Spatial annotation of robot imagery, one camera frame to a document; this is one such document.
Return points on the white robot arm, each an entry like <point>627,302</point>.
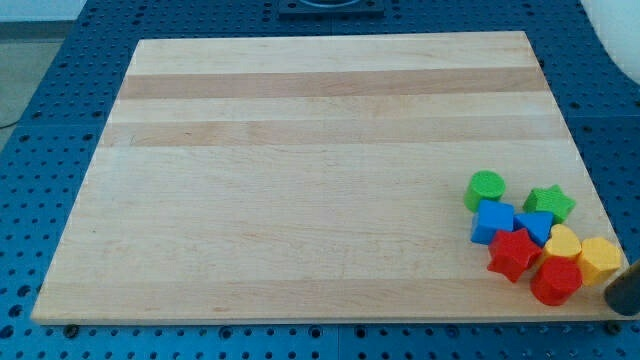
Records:
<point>616,24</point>

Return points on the wooden board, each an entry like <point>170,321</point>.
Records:
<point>314,180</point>

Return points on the green cylinder block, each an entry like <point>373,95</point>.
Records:
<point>483,185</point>

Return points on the blue cube block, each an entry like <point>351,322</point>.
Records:
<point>491,216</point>

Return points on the red star block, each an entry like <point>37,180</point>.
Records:
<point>512,253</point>

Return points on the blue triangle block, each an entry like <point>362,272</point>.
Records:
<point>537,224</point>

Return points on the green star block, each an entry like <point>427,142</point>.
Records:
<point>552,200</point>

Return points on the yellow heart block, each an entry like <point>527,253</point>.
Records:
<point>563,242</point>

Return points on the red cylinder block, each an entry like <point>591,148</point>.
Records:
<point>556,280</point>

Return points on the yellow hexagon block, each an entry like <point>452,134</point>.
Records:
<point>598,260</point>

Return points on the black cylindrical robot tool tip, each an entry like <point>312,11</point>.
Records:
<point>622,294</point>

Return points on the dark robot base mount plate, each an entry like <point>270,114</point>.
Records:
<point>301,8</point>

